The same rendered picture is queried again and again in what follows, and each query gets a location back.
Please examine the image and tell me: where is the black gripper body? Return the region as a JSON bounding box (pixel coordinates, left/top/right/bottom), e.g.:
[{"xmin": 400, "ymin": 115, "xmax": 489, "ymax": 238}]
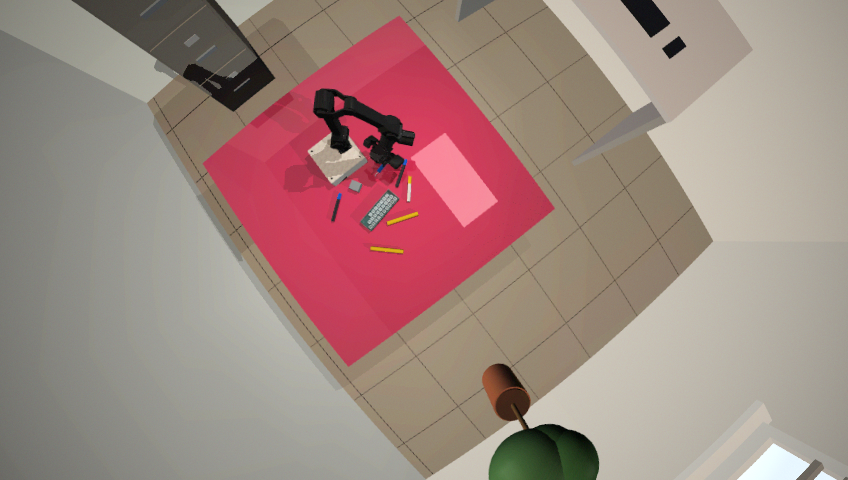
[{"xmin": 363, "ymin": 135, "xmax": 404, "ymax": 169}]

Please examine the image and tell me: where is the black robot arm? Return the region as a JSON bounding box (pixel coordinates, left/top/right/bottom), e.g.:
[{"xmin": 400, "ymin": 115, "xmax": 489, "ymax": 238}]
[{"xmin": 313, "ymin": 88, "xmax": 415, "ymax": 164}]

